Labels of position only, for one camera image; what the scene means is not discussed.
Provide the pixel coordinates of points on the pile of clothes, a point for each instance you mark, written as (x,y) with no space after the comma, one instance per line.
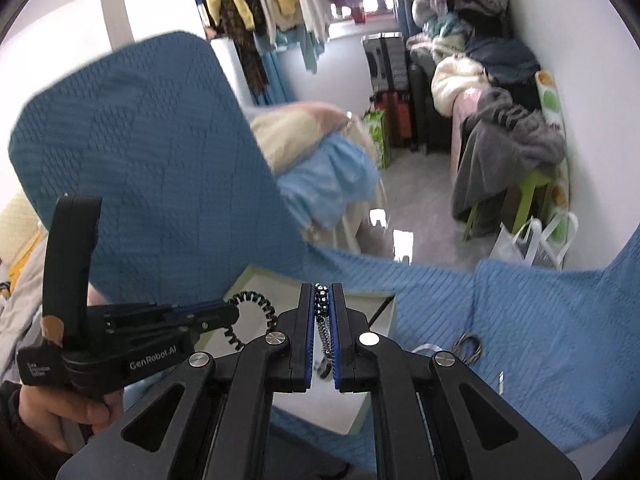
(500,55)

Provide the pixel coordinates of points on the person's left forearm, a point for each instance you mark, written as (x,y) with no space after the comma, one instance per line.
(20,450)

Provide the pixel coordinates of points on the dotted rolled mat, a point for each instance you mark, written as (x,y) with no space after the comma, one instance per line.
(550,100)

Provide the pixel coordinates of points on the silver bangle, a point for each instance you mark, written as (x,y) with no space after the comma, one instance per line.
(425,346)

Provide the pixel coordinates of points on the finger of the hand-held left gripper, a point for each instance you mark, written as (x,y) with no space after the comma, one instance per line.
(150,310)
(210,321)

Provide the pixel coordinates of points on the black suitcase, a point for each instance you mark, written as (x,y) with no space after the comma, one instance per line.
(430,120)

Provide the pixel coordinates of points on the blue covered chair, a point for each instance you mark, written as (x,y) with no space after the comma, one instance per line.
(150,160)
(550,335)

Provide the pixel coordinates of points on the grey towel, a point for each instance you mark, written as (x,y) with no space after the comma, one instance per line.
(500,160)

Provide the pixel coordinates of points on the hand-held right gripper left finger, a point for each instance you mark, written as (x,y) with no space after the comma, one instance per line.
(311,340)

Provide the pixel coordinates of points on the white wardrobe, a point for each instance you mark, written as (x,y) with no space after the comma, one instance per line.
(145,5)

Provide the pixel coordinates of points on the green shopping bag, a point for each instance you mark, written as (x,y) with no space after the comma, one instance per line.
(377,135)

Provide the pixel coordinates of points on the white fluffy garment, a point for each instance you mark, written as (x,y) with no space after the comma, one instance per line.
(460,80)

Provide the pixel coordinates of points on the white tote bag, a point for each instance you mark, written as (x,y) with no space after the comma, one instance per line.
(515,247)

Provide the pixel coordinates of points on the cream pillow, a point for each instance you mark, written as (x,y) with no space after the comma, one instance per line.
(290,130)

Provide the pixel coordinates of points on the person's left hand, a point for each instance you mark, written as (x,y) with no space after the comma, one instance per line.
(55,410)

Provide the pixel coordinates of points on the patchwork quilt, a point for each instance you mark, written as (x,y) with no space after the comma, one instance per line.
(20,285)

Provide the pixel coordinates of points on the green plastic stool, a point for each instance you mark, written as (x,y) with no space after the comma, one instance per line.
(535,182)

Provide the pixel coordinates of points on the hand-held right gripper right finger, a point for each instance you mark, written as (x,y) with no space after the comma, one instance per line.
(336,340)

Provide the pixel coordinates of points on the red suitcase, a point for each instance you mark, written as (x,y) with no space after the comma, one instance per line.
(397,120)

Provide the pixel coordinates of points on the light blue blanket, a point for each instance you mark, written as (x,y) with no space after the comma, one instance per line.
(330,180)

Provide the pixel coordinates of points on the green cardboard box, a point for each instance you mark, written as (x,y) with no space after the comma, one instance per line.
(367,305)

